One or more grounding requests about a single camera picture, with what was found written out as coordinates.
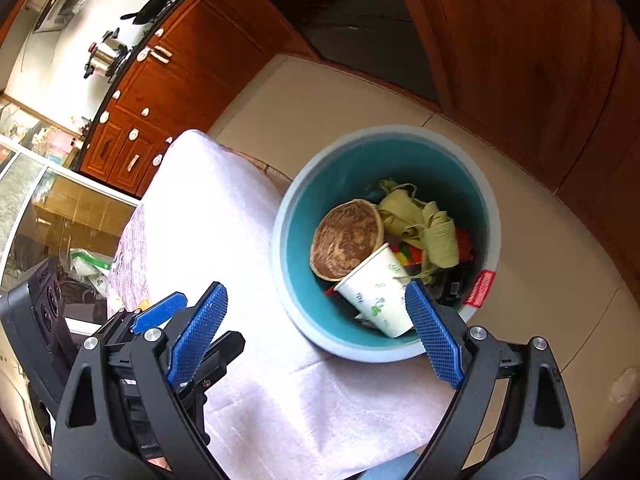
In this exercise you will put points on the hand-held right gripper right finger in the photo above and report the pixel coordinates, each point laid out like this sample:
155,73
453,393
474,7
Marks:
435,332

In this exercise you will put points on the brown paper bowl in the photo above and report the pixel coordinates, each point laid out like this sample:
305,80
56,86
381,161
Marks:
345,240

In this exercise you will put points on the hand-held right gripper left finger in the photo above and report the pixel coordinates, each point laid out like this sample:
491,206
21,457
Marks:
197,332

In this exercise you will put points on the teal round bin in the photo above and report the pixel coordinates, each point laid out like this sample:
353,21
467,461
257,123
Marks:
310,240

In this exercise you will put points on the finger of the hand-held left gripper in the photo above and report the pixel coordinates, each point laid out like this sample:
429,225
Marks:
160,310
220,360

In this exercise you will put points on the green corn husk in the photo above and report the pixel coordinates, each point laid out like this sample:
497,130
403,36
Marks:
440,240

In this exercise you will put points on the wooden kitchen cabinet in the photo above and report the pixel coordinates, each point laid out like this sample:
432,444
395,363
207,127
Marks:
200,60

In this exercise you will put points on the white green plastic bag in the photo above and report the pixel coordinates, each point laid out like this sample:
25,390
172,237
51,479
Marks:
90,265

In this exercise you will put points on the black wok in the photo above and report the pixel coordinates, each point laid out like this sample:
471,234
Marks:
150,7

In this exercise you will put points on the red foil snack bag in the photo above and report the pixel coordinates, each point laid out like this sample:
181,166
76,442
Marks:
464,242

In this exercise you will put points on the steel pressure cooker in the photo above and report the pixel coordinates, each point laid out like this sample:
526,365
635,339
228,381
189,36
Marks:
105,57

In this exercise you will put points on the glass sliding door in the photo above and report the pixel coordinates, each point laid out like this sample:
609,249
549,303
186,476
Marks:
75,180

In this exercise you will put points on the white paper cup green print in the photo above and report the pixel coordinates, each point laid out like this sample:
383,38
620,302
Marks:
375,290

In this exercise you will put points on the blue cloth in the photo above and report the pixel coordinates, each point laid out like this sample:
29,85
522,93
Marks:
387,466

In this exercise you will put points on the wooden door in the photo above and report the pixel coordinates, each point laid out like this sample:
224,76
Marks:
525,60

